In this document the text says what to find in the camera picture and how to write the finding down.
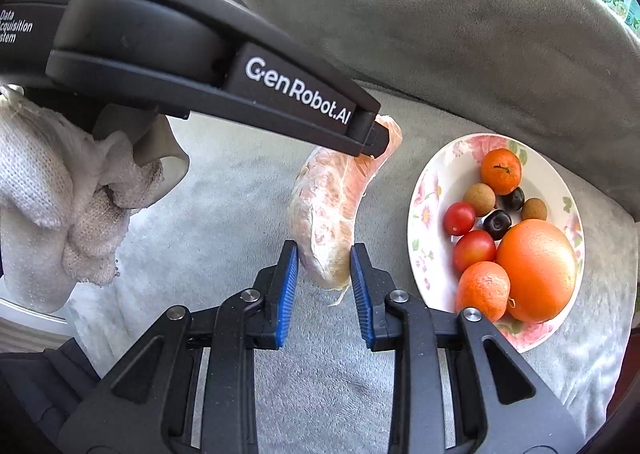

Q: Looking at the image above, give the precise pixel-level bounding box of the peeled pomelo segment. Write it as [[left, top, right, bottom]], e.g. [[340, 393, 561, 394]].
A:
[[288, 115, 402, 306]]

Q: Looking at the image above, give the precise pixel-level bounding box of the large red tomato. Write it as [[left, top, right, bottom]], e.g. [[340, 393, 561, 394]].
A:
[[452, 229, 497, 273]]

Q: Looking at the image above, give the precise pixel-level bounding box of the small red cherry tomato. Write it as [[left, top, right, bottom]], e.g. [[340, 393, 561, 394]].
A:
[[442, 202, 476, 237]]

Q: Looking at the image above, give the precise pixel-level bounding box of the brown longan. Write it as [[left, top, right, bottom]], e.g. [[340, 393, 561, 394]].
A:
[[521, 197, 548, 221], [463, 183, 497, 218]]

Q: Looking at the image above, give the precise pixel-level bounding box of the dark plum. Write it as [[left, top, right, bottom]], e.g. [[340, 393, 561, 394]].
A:
[[482, 209, 512, 241], [500, 187, 526, 211]]

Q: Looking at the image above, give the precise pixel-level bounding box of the small mandarin orange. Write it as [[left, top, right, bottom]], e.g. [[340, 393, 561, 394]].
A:
[[480, 149, 522, 195]]

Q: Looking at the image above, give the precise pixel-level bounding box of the large orange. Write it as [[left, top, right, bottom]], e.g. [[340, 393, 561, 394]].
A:
[[496, 219, 577, 324]]

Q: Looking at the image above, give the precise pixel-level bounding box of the white gloved left hand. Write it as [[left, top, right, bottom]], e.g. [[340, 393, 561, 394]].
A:
[[1, 85, 190, 313]]

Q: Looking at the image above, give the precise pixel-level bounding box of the white floral ceramic plate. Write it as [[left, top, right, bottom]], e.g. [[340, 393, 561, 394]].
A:
[[407, 133, 585, 352]]

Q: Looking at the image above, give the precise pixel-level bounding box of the dark grey back cushion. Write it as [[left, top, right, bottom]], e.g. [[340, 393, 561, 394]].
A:
[[234, 0, 639, 215]]

